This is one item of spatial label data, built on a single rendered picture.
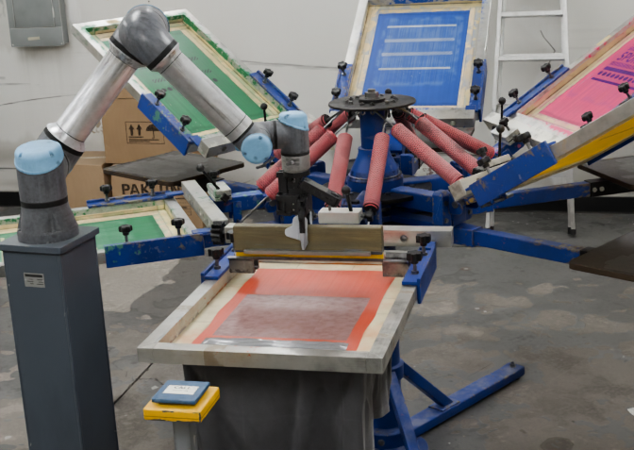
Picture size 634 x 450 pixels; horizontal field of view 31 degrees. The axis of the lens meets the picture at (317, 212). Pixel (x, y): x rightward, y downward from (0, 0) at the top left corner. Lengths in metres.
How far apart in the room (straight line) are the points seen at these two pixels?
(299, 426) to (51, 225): 0.78
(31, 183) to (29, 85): 5.23
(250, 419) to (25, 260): 0.68
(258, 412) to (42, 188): 0.76
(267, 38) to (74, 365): 4.70
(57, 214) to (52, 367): 0.39
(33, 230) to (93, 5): 4.99
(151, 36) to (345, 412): 1.01
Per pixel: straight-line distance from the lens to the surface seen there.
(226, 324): 2.87
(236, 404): 2.76
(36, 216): 2.84
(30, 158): 2.81
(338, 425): 2.72
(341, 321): 2.84
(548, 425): 4.46
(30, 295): 2.90
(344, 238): 2.97
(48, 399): 2.99
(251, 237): 3.04
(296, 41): 7.30
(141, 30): 2.76
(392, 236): 3.29
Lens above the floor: 1.97
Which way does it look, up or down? 15 degrees down
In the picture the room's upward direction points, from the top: 3 degrees counter-clockwise
